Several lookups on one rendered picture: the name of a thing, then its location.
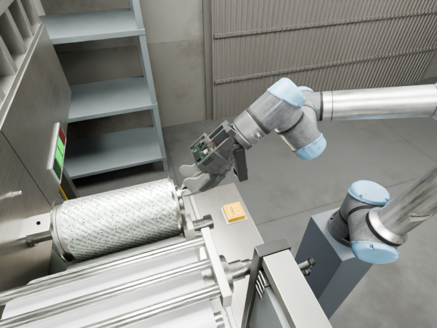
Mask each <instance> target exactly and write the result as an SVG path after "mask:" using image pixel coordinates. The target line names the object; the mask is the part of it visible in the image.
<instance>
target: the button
mask: <svg viewBox="0 0 437 328"><path fill-rule="evenodd" d="M223 210H224V213H225V216H226V218H227V220H228V222H229V223H230V222H234V221H238V220H241V219H245V213H244V211H243V209H242V207H241V204H240V202H236V203H233V204H228V205H225V206H223Z"/></svg>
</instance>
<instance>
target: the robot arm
mask: <svg viewBox="0 0 437 328"><path fill-rule="evenodd" d="M415 117H432V118H434V119H435V120H437V83H436V84H433V85H414V86H404V87H385V88H374V89H355V90H336V91H326V92H314V91H312V89H310V88H308V87H297V86H296V85H295V84H294V83H293V82H292V81H291V80H290V79H288V78H282V79H281V80H279V81H277V82H276V83H275V84H274V85H273V86H271V87H270V88H269V89H267V91H266V92H265V93H264V94H263V95H262V96H260V97H259V98H258V99H257V100H256V101H255V102H254V103H253V104H252V105H251V106H250V107H249V108H248V109H246V110H244V111H243V112H242V113H241V114H240V115H239V116H238V117H237V118H236V119H235V120H234V121H233V123H232V124H230V123H229V122H228V121H227V120H225V121H224V122H223V123H222V124H221V125H220V126H219V127H218V128H216V129H215V130H214V131H213V132H212V133H211V134H210V135H207V134H205V133H204V134H203V135H202V136H201V137H200V138H199V139H198V140H196V141H195V142H194V143H193V144H192V145H191V146H190V147H189V148H190V149H191V153H192V156H193V158H194V161H195V164H194V165H191V166H189V165H182V166H181V167H180V168H179V171H180V173H181V174H182V175H183V176H184V177H185V179H184V181H183V184H182V186H181V189H185V188H188V189H187V190H186V191H185V192H184V193H183V194H182V196H184V197H186V196H191V195H196V194H199V193H201V192H205V191H208V190H210V189H213V188H214V187H216V186H217V185H218V184H219V183H220V182H221V181H222V180H223V179H224V178H225V177H226V175H227V174H228V172H229V171H231V168H232V166H233V173H234V175H236V177H237V178H238V180H239V181H240V182H243V181H245V180H248V169H247V165H246V154H245V149H246V150H249V149H250V148H251V147H252V145H256V144H257V143H258V142H260V140H262V139H263V138H264V137H265V136H266V135H268V134H269V133H270V132H271V131H272V130H274V131H275V132H276V133H277V134H278V135H279V136H280V137H281V139H282V140H283V141H284V142H285V143H286V144H287V145H288V147H290V149H291V151H292V152H293V153H295V154H296V155H297V156H298V157H299V158H300V159H302V160H306V161H307V160H311V159H314V158H315V157H317V156H319V155H320V154H321V153H322V152H323V151H324V149H325V147H326V140H325V138H324V137H323V134H322V133H320V132H319V130H318V129H317V121H328V120H363V119H380V118H415ZM200 139H203V140H202V141H201V142H200V143H198V144H197V145H196V146H195V144H196V143H197V142H198V141H199V140H200ZM208 173H209V174H210V176H209V174H208ZM389 199H390V195H389V193H388V192H387V190H386V189H385V188H383V187H382V186H381V185H378V184H377V183H374V182H371V181H367V180H359V181H357V182H354V183H353V184H352V185H351V187H350V188H349V189H348V193H347V195H346V197H345V199H344V201H343V203H342V205H341V207H340V209H338V210H337V211H336V212H334V213H333V214H332V215H331V216H330V218H329V220H328V231H329V233H330V234H331V236H332V237H333V238H334V239H335V240H336V241H338V242H339V243H340V244H342V245H345V246H348V247H352V252H353V254H354V255H355V257H357V258H358V259H359V260H362V261H364V262H368V263H372V264H389V263H392V262H394V261H396V260H397V259H398V257H399V251H398V250H397V248H398V247H399V246H400V245H402V244H404V243H405V242H406V241H407V239H408V233H409V232H410V231H411V230H413V229H415V228H416V227H417V226H419V225H420V224H422V223H424V222H425V221H426V220H428V219H430V218H431V217H432V216H434V215H436V214H437V163H436V164H435V165H434V166H432V167H431V168H430V169H429V170H428V171H427V172H425V173H424V174H423V175H421V176H420V177H419V178H418V179H417V180H416V181H414V182H413V183H412V184H410V185H409V186H408V187H407V188H406V189H405V190H403V191H402V192H401V193H399V194H398V195H397V196H396V197H395V198H394V199H392V200H391V201H390V202H389Z"/></svg>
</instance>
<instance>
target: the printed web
mask: <svg viewBox="0 0 437 328"><path fill-rule="evenodd" d="M60 220H61V227H62V233H63V236H64V240H65V242H66V245H67V248H68V249H69V251H70V252H71V253H72V254H73V256H74V257H75V258H76V260H77V261H78V262H84V261H87V260H91V259H94V258H98V257H101V256H105V255H108V254H112V253H117V252H120V251H124V250H127V249H131V248H134V247H138V246H141V245H145V244H149V243H153V242H156V241H160V240H163V239H167V238H171V237H174V236H178V235H179V230H178V222H177V219H176V213H175V209H174V203H173V200H172V195H171V192H170V187H169V184H168V180H167V178H165V179H162V180H157V181H153V182H148V183H145V184H139V185H134V186H130V187H125V188H121V189H116V190H113V191H108V192H104V193H98V194H95V195H90V196H86V197H81V198H75V199H72V200H67V201H64V203H63V204H62V208H61V213H60ZM185 240H186V239H185V238H183V239H179V240H176V241H171V242H169V243H165V244H162V245H158V246H155V247H150V248H147V249H143V250H140V251H136V252H133V253H129V254H125V255H122V256H117V257H115V258H110V259H108V260H104V261H100V262H96V263H93V264H89V265H86V266H82V267H78V268H75V269H71V270H67V271H63V272H61V273H56V274H54V275H50V276H46V277H42V278H39V279H35V280H32V281H31V282H29V283H28V284H32V283H34V282H39V281H41V280H46V279H50V278H53V277H57V276H60V275H64V274H67V273H71V272H74V271H79V270H81V269H85V268H88V267H92V266H96V265H100V264H104V263H107V262H111V261H113V260H117V259H121V258H125V257H128V256H132V255H135V254H139V253H143V252H146V251H150V250H153V249H157V248H160V247H164V246H167V245H171V244H174V243H179V242H181V241H185Z"/></svg>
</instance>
